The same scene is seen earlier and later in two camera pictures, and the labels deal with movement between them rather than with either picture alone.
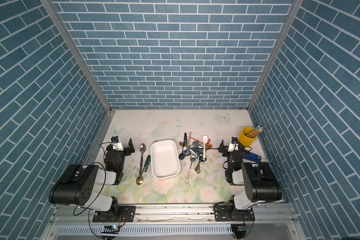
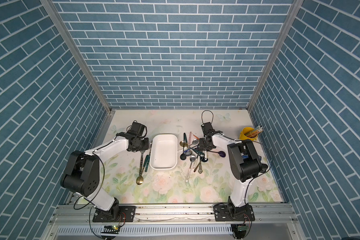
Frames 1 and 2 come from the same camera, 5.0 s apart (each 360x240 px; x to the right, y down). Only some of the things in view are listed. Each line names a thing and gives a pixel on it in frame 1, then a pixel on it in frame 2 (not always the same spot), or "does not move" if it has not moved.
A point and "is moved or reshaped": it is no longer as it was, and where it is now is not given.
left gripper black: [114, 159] to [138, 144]
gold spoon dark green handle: [140, 179] does not move
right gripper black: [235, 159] to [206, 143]
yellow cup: [245, 140] does not move
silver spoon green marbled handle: [142, 149] does not move
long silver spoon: [193, 159] does not move
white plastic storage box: [165, 161] is moved or reshaped
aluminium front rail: [75, 213] does not move
